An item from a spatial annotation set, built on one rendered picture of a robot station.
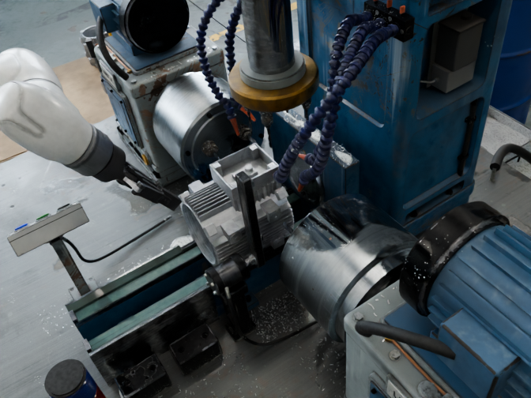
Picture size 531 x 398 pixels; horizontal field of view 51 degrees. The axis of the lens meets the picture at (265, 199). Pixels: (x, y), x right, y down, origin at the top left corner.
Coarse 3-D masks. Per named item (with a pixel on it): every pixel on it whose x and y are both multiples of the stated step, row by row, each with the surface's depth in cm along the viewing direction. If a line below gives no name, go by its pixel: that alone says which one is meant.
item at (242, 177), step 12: (240, 180) 101; (252, 180) 103; (240, 192) 104; (252, 192) 103; (240, 204) 107; (252, 204) 105; (252, 216) 107; (252, 228) 109; (252, 240) 112; (252, 252) 116; (264, 264) 118
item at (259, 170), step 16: (256, 144) 124; (224, 160) 122; (240, 160) 125; (256, 160) 125; (272, 160) 120; (224, 176) 122; (256, 176) 116; (272, 176) 119; (256, 192) 119; (272, 192) 122; (240, 208) 119
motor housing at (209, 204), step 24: (216, 192) 120; (192, 216) 130; (216, 216) 118; (240, 216) 119; (264, 216) 119; (288, 216) 124; (216, 240) 117; (240, 240) 119; (264, 240) 123; (216, 264) 123
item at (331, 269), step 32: (320, 224) 103; (352, 224) 102; (384, 224) 102; (288, 256) 106; (320, 256) 101; (352, 256) 97; (384, 256) 97; (288, 288) 111; (320, 288) 100; (352, 288) 96; (384, 288) 98; (320, 320) 103
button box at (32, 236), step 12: (72, 204) 130; (48, 216) 123; (60, 216) 124; (72, 216) 125; (84, 216) 126; (24, 228) 121; (36, 228) 122; (48, 228) 123; (60, 228) 124; (72, 228) 125; (12, 240) 120; (24, 240) 121; (36, 240) 122; (48, 240) 123; (24, 252) 121
